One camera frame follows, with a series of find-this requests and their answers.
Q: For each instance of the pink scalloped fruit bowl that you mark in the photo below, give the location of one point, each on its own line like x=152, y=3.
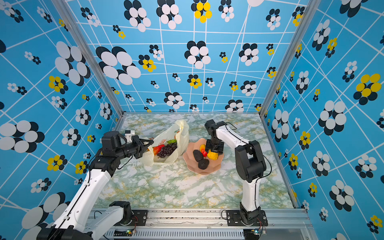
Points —
x=192, y=165

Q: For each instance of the yellow bell pepper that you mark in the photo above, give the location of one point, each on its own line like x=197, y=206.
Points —
x=212, y=155

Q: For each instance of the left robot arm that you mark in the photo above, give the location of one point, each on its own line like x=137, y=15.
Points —
x=72, y=223

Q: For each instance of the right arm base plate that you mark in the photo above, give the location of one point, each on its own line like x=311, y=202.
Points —
x=240, y=218

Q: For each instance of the left aluminium corner post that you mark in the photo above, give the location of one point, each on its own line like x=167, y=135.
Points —
x=81, y=42

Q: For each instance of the cream printed plastic bag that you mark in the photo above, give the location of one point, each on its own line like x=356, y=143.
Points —
x=179, y=131

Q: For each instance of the purple grape bunch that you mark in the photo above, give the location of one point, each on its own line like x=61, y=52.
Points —
x=167, y=151

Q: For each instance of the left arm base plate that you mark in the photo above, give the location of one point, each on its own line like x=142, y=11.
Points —
x=138, y=219

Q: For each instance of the dark avocado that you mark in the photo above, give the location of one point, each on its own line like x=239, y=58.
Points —
x=198, y=155
x=203, y=164

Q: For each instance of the green lime fruit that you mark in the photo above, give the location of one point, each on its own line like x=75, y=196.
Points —
x=174, y=141

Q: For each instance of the right aluminium corner post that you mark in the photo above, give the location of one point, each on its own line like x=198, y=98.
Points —
x=296, y=40

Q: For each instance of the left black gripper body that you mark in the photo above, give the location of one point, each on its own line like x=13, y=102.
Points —
x=134, y=148

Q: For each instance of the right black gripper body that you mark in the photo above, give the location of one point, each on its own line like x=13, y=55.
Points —
x=215, y=146

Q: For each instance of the aluminium front rail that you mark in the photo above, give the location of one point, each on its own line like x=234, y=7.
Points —
x=284, y=224

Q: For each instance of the yellow red mango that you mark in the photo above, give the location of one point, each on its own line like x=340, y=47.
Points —
x=203, y=150

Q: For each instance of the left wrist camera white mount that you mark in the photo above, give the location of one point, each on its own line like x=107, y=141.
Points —
x=128, y=135

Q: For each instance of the green orange papaya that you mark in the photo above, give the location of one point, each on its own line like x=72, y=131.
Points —
x=157, y=149

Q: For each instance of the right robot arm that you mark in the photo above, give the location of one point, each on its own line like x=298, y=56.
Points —
x=250, y=165

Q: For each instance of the aluminium corner post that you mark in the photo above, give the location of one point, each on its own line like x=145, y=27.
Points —
x=296, y=40
x=81, y=42

